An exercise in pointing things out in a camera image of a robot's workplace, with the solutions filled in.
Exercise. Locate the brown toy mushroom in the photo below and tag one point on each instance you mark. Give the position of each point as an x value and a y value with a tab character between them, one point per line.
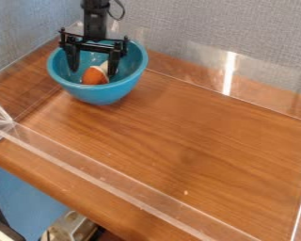
97	75

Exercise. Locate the white power strip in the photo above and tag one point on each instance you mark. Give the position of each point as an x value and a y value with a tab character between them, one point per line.
73	227

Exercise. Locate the clear acrylic barrier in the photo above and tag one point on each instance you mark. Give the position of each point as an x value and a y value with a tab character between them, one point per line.
191	160

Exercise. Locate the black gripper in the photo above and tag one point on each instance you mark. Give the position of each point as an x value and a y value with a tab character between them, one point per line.
94	33

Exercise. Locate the blue bowl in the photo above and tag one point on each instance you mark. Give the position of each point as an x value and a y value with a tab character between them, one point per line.
99	94

